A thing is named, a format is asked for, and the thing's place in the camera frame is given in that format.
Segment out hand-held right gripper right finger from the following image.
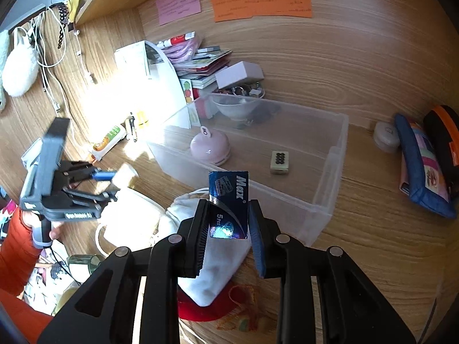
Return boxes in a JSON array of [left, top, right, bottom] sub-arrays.
[[248, 199, 417, 344]]

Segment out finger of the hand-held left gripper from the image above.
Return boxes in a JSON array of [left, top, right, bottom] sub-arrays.
[[58, 160, 117, 183], [66, 187, 121, 209]]

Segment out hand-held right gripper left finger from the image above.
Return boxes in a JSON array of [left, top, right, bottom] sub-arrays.
[[38, 198, 210, 344]]

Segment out cream-coloured small bottle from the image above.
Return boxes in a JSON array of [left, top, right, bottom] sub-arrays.
[[113, 164, 139, 189]]

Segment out white drawstring pouch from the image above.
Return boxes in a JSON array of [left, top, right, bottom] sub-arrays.
[[158, 191, 252, 307]]

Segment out small dark blue box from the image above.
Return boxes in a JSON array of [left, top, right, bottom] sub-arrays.
[[208, 169, 250, 241]]

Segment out red pouch with gold trim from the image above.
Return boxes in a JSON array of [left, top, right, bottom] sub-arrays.
[[177, 282, 259, 322]]

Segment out clear plastic storage bin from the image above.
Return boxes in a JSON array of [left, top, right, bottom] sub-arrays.
[[145, 92, 349, 248]]

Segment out person's left forearm orange sleeve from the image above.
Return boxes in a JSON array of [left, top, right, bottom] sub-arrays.
[[0, 208, 54, 344]]

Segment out pink round desktop gadget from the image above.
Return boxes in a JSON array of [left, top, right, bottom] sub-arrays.
[[190, 126, 231, 166]]

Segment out wooden desktop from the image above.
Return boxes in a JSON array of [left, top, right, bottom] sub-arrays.
[[82, 113, 447, 344]]

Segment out white cloth bag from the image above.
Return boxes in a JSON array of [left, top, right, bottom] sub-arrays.
[[95, 188, 169, 259]]

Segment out white tube with green label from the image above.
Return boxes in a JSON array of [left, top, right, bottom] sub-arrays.
[[88, 125, 128, 162]]

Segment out pens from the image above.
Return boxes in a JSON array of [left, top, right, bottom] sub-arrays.
[[124, 113, 139, 143]]

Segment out green glass jar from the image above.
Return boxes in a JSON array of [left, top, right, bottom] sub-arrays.
[[69, 254, 104, 276]]

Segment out small white dotted tile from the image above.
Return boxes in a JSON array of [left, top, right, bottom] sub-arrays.
[[270, 150, 289, 175]]

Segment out white fluffy plush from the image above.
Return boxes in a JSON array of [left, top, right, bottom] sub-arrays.
[[2, 36, 39, 97]]

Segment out white bowl of trinkets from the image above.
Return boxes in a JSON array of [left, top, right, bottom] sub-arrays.
[[211, 83, 267, 121]]

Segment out stack of books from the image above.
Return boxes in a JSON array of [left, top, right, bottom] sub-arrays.
[[177, 46, 234, 100]]

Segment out white round case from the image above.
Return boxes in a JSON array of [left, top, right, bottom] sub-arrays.
[[373, 122, 401, 154]]

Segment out small white box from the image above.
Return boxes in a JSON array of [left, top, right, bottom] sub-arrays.
[[215, 62, 265, 89]]

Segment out blue patchwork pencil case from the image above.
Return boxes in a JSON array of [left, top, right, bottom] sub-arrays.
[[394, 114, 458, 219]]

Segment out pink sticky note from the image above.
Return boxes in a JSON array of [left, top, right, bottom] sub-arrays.
[[155, 0, 202, 26]]

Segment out black and orange case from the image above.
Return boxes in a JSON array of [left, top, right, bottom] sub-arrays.
[[423, 105, 459, 216]]

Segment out orange sticky note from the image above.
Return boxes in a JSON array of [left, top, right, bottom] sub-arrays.
[[211, 0, 312, 23]]

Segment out white charging cables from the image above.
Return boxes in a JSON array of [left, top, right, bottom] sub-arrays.
[[30, 0, 98, 115]]

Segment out pink cord in clear bag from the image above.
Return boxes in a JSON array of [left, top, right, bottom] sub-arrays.
[[160, 32, 200, 65]]

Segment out black bead chain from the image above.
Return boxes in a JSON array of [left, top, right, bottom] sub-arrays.
[[50, 3, 70, 51]]

